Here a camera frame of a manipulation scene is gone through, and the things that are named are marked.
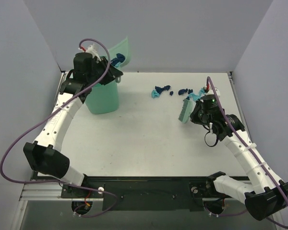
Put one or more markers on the green plastic dustpan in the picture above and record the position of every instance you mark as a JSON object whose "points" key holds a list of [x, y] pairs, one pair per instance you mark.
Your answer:
{"points": [[120, 54]]}

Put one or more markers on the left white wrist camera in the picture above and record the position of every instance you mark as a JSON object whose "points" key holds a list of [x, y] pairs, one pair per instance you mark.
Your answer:
{"points": [[92, 49]]}

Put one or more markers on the green hand brush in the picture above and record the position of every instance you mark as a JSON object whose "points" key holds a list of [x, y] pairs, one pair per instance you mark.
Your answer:
{"points": [[186, 111]]}

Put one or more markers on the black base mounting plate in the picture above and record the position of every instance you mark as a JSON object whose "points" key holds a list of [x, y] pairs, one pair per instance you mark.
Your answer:
{"points": [[145, 194]]}

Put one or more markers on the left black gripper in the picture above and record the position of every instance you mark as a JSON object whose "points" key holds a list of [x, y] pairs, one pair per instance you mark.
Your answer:
{"points": [[112, 71]]}

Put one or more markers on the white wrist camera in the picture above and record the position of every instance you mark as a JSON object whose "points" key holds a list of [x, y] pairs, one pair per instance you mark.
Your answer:
{"points": [[209, 91], [92, 49]]}

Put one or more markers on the green plastic waste bin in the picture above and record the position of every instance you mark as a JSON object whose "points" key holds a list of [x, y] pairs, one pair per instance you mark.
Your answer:
{"points": [[102, 98]]}

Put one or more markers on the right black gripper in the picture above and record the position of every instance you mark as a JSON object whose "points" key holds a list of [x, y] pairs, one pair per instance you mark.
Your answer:
{"points": [[196, 113]]}

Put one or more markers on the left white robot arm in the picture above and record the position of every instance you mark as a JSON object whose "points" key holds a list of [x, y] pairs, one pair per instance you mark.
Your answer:
{"points": [[44, 153]]}

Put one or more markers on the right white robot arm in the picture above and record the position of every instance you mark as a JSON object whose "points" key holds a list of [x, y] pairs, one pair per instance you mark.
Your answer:
{"points": [[267, 192]]}

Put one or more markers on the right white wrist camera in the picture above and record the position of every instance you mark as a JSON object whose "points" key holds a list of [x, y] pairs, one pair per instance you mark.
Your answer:
{"points": [[209, 91]]}

